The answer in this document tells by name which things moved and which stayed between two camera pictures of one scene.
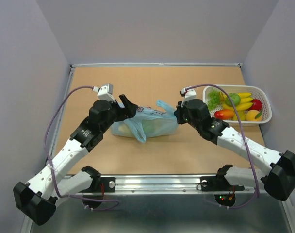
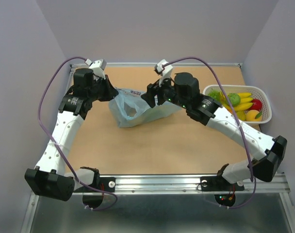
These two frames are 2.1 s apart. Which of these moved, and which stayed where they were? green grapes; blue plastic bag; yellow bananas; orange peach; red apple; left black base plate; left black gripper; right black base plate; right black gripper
Moved: blue plastic bag; right black gripper; left black gripper
Stayed: yellow bananas; right black base plate; green grapes; red apple; orange peach; left black base plate
